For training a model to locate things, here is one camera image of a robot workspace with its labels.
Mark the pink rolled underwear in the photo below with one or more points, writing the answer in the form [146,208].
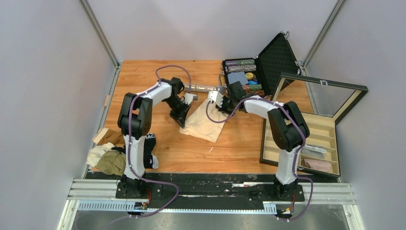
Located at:
[318,165]

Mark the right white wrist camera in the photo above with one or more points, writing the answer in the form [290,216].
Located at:
[215,97]

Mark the wooden compartment display box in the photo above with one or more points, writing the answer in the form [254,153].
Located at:
[323,103]

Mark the white cloth in pile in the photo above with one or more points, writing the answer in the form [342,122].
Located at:
[96,153]

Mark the black poker chip case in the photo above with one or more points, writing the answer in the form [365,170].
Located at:
[276,58]

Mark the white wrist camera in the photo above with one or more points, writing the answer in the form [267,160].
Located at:
[188,98]
[215,97]

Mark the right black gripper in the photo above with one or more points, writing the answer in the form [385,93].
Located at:
[222,109]

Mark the grey rolled underwear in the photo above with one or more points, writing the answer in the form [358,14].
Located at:
[314,151]

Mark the rhinestone silver microphone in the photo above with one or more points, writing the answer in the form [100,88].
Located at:
[203,88]

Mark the cream boxer underwear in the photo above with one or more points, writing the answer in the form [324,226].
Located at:
[198,125]

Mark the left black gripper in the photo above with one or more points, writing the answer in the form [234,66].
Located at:
[180,117]

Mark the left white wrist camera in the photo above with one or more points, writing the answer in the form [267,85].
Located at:
[188,98]

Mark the black Junhao underwear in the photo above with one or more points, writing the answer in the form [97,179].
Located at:
[150,160]

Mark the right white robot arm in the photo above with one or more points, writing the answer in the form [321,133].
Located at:
[288,127]

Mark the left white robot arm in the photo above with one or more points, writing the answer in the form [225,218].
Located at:
[135,120]

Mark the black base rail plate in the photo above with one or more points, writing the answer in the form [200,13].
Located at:
[205,191]

